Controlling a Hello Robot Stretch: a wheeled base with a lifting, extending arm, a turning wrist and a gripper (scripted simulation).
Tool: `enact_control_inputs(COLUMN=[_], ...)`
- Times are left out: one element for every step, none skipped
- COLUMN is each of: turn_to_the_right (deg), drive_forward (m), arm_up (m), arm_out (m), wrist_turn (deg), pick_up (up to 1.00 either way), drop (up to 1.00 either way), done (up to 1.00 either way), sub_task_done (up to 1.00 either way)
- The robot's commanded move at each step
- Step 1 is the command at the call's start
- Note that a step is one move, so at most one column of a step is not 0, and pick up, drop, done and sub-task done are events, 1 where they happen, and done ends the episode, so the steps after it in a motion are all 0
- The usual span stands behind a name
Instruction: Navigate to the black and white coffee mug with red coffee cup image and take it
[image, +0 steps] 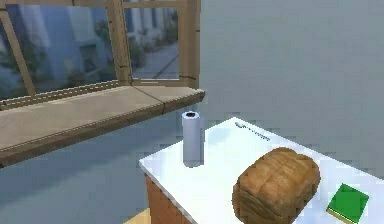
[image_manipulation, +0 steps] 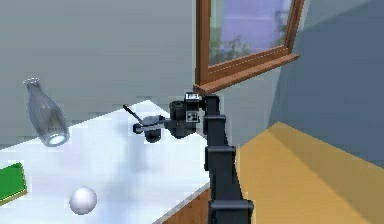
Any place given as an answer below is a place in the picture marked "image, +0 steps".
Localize white paper towel roll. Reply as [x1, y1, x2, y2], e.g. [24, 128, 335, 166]
[181, 110, 205, 168]

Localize white topped brick counter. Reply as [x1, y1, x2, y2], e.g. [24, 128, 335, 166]
[138, 116, 384, 224]

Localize wooden framed window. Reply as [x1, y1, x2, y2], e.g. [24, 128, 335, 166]
[0, 0, 206, 169]

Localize brown bread loaf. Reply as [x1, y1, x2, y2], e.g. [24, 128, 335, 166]
[231, 146, 322, 224]

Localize green book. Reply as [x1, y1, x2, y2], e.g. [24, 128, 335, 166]
[326, 183, 370, 224]

